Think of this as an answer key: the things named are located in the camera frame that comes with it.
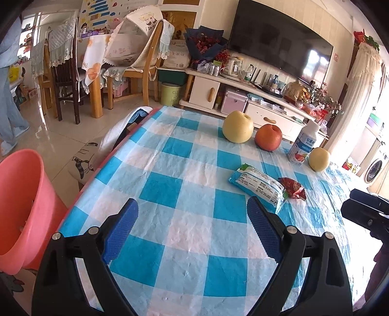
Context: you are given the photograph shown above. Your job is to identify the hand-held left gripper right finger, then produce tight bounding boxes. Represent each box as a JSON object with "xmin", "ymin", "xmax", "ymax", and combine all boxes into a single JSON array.
[{"xmin": 247, "ymin": 196, "xmax": 353, "ymax": 316}]

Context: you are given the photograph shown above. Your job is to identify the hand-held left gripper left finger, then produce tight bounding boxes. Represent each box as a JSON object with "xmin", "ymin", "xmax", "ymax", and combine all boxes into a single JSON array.
[{"xmin": 31, "ymin": 198, "xmax": 139, "ymax": 316}]

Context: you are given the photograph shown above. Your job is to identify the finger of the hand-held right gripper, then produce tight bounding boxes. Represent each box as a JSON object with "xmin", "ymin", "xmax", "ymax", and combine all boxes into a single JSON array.
[
  {"xmin": 349, "ymin": 188, "xmax": 389, "ymax": 209},
  {"xmin": 340, "ymin": 199, "xmax": 389, "ymax": 228}
]

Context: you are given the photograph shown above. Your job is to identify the blue white packet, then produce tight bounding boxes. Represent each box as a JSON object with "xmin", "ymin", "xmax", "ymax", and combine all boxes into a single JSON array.
[{"xmin": 228, "ymin": 163, "xmax": 288, "ymax": 215}]

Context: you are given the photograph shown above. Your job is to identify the small red wrapper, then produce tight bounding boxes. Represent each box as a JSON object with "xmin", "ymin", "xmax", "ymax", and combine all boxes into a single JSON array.
[{"xmin": 277, "ymin": 177, "xmax": 307, "ymax": 201}]

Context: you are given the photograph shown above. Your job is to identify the pink plastic bucket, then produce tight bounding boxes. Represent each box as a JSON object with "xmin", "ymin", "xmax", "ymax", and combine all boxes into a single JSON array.
[{"xmin": 0, "ymin": 149, "xmax": 69, "ymax": 275}]

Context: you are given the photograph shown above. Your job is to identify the white washing machine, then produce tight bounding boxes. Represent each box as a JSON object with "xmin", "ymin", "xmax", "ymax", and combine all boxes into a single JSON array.
[{"xmin": 363, "ymin": 138, "xmax": 389, "ymax": 184}]

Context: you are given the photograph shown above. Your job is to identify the small yellow pear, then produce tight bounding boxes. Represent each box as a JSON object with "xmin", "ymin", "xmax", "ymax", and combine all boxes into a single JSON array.
[{"xmin": 308, "ymin": 147, "xmax": 331, "ymax": 173}]

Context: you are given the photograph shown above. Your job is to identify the blue checked tablecloth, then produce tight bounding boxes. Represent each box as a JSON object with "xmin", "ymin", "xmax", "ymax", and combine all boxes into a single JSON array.
[{"xmin": 58, "ymin": 106, "xmax": 365, "ymax": 316}]

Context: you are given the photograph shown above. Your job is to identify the cat print cushion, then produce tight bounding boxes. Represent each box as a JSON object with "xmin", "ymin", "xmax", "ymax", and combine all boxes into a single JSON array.
[{"xmin": 67, "ymin": 137, "xmax": 105, "ymax": 184}]

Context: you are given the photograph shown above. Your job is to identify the white yogurt bottle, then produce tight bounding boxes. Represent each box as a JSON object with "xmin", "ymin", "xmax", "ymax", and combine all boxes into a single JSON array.
[{"xmin": 287, "ymin": 121, "xmax": 321, "ymax": 166}]

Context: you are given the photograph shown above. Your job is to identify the red apple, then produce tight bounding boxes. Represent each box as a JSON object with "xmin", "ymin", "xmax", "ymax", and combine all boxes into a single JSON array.
[{"xmin": 255, "ymin": 124, "xmax": 283, "ymax": 152}]

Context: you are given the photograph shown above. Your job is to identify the white blue cloth bundle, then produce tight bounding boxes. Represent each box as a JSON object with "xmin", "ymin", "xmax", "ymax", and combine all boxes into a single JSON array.
[{"xmin": 99, "ymin": 106, "xmax": 154, "ymax": 151}]

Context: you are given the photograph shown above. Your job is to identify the lace covered air conditioner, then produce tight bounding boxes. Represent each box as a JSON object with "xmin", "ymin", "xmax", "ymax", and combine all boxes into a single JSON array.
[{"xmin": 327, "ymin": 43, "xmax": 382, "ymax": 152}]

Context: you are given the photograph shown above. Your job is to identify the large yellow pear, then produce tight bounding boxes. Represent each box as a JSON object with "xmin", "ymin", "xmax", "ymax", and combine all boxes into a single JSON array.
[{"xmin": 222, "ymin": 111, "xmax": 254, "ymax": 144}]

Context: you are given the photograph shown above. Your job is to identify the dried flower bunch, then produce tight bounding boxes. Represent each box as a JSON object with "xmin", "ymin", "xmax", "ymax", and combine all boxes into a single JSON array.
[{"xmin": 307, "ymin": 85, "xmax": 341, "ymax": 114}]

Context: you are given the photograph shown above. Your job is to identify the gold ornament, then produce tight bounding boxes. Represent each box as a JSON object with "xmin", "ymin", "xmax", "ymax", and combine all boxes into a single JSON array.
[{"xmin": 284, "ymin": 81, "xmax": 307, "ymax": 104}]

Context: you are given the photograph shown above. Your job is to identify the pink carry case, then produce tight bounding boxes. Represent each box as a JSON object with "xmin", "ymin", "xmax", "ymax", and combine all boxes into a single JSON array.
[{"xmin": 220, "ymin": 88, "xmax": 249, "ymax": 115}]

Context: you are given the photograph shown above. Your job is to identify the pink plastic stool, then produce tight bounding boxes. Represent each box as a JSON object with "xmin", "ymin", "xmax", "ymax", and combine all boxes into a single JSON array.
[{"xmin": 112, "ymin": 82, "xmax": 128, "ymax": 98}]

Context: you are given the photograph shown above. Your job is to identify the green waste bin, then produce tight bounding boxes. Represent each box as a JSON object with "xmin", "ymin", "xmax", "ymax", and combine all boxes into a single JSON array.
[{"xmin": 160, "ymin": 82, "xmax": 183, "ymax": 107}]

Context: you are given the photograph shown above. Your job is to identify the white television cabinet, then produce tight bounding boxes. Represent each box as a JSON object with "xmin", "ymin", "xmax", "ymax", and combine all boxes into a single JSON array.
[{"xmin": 179, "ymin": 67, "xmax": 330, "ymax": 146}]

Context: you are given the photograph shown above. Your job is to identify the light wooden chair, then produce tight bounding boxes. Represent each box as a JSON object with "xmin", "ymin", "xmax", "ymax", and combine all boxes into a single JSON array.
[{"xmin": 103, "ymin": 9, "xmax": 165, "ymax": 110}]

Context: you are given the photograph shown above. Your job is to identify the green storage box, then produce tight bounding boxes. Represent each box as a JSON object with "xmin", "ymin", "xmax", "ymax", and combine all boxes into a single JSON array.
[{"xmin": 156, "ymin": 67, "xmax": 189, "ymax": 86}]

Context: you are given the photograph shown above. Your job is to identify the dark wooden chair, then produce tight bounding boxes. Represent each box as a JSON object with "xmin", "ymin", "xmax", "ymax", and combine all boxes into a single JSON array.
[{"xmin": 44, "ymin": 39, "xmax": 81, "ymax": 125}]

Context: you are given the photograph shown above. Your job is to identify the glass electric kettle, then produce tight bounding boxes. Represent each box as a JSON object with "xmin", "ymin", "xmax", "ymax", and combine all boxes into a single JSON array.
[{"xmin": 223, "ymin": 56, "xmax": 245, "ymax": 79}]

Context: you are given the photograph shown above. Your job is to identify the wrapped silver jars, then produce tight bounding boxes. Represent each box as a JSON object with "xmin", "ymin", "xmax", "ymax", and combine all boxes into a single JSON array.
[{"xmin": 199, "ymin": 61, "xmax": 225, "ymax": 76}]

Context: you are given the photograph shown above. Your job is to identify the dining table with printed cloth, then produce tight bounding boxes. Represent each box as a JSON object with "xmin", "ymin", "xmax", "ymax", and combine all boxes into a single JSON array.
[{"xmin": 80, "ymin": 33, "xmax": 113, "ymax": 119}]

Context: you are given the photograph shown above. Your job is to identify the white sack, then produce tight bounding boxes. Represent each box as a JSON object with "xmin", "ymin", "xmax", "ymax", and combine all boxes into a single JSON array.
[{"xmin": 162, "ymin": 39, "xmax": 192, "ymax": 69}]

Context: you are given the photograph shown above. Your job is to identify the black television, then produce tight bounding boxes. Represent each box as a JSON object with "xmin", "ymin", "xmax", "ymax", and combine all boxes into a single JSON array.
[{"xmin": 227, "ymin": 0, "xmax": 334, "ymax": 84}]

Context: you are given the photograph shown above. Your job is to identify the yellow plastic bag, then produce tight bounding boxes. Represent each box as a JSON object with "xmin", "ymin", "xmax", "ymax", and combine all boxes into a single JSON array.
[{"xmin": 9, "ymin": 64, "xmax": 22, "ymax": 84}]

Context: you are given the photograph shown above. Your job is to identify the white printed chair cover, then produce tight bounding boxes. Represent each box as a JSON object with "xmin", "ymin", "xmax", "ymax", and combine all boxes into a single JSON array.
[{"xmin": 105, "ymin": 6, "xmax": 163, "ymax": 69}]

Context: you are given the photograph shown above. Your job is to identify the teal lace towel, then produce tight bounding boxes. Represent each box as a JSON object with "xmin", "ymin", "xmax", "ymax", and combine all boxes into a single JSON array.
[{"xmin": 158, "ymin": 20, "xmax": 175, "ymax": 60}]

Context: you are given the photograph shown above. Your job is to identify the dark blue flower bouquet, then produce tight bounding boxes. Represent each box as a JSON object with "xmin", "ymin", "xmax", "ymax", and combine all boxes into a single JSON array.
[{"xmin": 184, "ymin": 26, "xmax": 228, "ymax": 61}]

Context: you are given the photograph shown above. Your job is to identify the grey lace chair cover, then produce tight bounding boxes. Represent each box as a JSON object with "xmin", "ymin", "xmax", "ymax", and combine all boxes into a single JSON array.
[{"xmin": 30, "ymin": 17, "xmax": 78, "ymax": 76}]

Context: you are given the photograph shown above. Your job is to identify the wall poster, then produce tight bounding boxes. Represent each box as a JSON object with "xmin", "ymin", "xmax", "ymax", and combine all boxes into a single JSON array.
[{"xmin": 80, "ymin": 0, "xmax": 160, "ymax": 37}]

